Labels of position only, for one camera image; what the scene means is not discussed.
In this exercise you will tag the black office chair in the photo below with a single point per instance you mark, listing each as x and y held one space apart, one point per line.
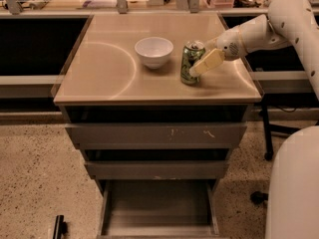
258 197

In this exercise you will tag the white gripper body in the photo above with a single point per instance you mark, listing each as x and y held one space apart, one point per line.
228 44

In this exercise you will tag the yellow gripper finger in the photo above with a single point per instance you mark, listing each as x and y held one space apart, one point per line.
211 60
211 44

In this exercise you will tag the open bottom drawer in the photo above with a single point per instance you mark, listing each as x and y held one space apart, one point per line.
158 209

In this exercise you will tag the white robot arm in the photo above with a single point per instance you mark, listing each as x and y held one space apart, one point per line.
293 196

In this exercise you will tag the black object on floor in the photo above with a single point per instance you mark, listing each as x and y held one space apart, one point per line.
60 228

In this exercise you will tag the black table leg with caster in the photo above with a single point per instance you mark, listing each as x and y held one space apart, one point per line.
267 132

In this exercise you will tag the top grey drawer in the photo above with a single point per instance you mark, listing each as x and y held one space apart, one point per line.
156 135

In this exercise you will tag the green soda can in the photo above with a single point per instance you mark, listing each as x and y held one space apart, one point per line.
191 53

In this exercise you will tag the middle grey drawer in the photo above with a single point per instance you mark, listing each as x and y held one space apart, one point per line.
156 170

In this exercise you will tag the grey drawer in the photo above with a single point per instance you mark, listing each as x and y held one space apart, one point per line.
156 135
156 170

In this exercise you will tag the grey drawer cabinet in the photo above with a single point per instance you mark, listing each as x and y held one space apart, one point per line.
107 83

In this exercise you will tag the white ceramic bowl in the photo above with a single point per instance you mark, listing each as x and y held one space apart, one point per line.
154 52

